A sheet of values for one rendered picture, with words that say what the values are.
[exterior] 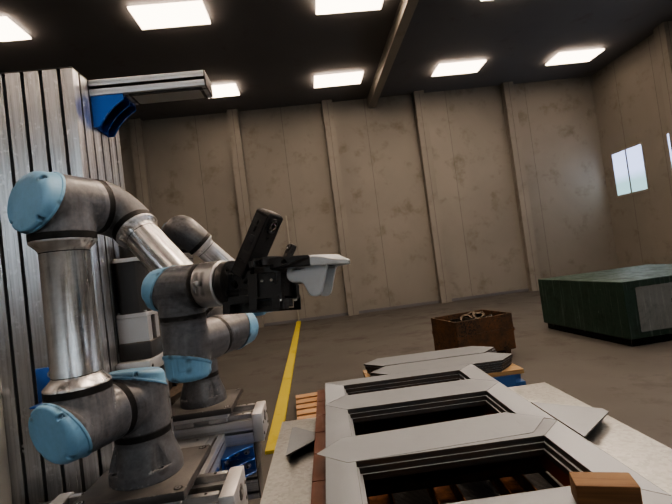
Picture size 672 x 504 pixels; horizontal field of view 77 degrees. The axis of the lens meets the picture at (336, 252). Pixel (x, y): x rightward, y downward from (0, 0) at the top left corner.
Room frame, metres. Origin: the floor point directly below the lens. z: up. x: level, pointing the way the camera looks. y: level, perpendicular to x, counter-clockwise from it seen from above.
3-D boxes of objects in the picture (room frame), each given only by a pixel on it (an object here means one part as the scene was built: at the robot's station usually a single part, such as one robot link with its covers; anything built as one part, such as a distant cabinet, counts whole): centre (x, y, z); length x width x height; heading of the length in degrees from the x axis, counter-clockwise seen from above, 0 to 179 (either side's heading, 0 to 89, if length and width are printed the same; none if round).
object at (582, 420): (1.61, -0.81, 0.77); 0.45 x 0.20 x 0.04; 2
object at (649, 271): (6.11, -4.28, 0.40); 1.97 x 1.80 x 0.80; 97
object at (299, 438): (1.88, 0.24, 0.70); 0.39 x 0.12 x 0.04; 2
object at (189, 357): (0.74, 0.27, 1.33); 0.11 x 0.08 x 0.11; 159
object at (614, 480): (0.92, -0.51, 0.89); 0.12 x 0.06 x 0.05; 74
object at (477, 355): (2.37, -0.48, 0.82); 0.80 x 0.40 x 0.06; 92
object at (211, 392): (1.43, 0.51, 1.09); 0.15 x 0.15 x 0.10
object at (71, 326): (0.81, 0.52, 1.41); 0.15 x 0.12 x 0.55; 159
